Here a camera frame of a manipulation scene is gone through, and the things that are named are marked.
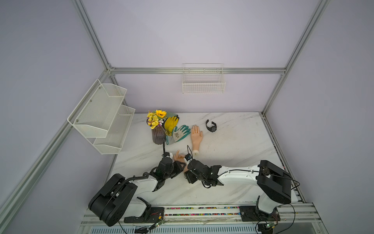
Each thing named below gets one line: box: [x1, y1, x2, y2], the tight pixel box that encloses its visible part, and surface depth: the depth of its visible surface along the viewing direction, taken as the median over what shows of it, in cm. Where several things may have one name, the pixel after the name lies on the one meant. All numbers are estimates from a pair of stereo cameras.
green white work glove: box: [166, 124, 191, 146], surface depth 106 cm
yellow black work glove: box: [164, 114, 180, 137], surface depth 113 cm
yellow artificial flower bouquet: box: [146, 109, 178, 130], surface depth 86 cm
